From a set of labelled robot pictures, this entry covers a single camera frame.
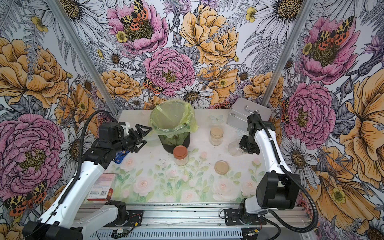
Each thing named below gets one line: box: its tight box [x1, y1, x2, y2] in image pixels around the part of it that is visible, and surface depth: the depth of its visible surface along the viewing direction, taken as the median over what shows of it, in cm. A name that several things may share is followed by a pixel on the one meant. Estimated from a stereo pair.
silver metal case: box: [226, 97, 273, 134], surface depth 105 cm
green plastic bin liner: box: [149, 99, 199, 138], surface depth 91 cm
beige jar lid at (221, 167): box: [214, 160, 229, 175], surface depth 94 cm
